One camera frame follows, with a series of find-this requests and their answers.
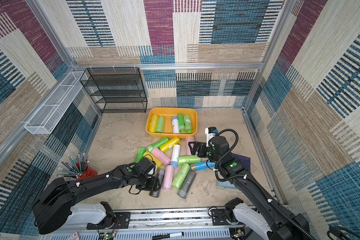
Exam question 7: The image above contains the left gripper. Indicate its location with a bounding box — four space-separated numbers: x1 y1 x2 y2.
136 176 164 193

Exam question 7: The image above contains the dark grey roll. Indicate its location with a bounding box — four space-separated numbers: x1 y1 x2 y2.
149 169 165 198

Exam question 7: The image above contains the thin dark green roll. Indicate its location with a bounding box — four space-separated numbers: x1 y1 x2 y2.
178 114 186 133

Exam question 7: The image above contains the light green roll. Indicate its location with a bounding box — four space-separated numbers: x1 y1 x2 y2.
177 155 201 165
184 115 193 134
172 164 191 190

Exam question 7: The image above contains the large yellow bag roll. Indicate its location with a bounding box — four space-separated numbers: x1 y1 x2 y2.
149 115 159 133

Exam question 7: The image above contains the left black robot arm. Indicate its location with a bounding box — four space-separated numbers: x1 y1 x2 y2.
32 158 160 235

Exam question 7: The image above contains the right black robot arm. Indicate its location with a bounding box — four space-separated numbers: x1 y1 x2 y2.
188 136 314 240

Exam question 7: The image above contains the pink roll near box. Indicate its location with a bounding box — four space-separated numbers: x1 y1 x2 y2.
186 137 195 156

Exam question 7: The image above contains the pink roll lower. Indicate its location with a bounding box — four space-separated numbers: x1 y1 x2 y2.
162 165 174 191

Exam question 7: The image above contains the white roll blue end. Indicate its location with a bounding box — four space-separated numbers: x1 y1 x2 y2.
171 145 181 168

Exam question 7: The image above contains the yellow roll near box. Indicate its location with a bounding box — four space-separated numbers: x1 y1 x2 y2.
159 137 180 153

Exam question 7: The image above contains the pink roll centre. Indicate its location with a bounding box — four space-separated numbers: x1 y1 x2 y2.
151 148 171 166

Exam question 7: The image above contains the small yellow roll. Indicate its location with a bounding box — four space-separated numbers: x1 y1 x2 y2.
143 151 163 169

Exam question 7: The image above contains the yellow plastic storage box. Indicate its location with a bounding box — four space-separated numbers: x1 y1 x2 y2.
146 107 198 139

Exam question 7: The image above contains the light blue stapler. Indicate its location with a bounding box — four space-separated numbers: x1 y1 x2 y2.
217 181 240 192

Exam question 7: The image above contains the dark blue notebook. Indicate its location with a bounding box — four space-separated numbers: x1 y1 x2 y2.
232 154 251 171

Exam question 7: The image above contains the black marker pen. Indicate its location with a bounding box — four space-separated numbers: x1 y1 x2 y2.
152 232 185 240

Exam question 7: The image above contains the red pencil cup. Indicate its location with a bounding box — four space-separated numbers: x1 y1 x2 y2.
57 153 98 180

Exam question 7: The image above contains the black mesh shelf rack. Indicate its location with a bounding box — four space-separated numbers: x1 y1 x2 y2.
80 67 148 114

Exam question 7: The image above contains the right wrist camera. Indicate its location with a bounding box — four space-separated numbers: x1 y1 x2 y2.
205 127 218 147

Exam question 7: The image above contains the white wire wall basket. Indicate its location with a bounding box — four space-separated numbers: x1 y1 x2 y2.
25 72 83 135

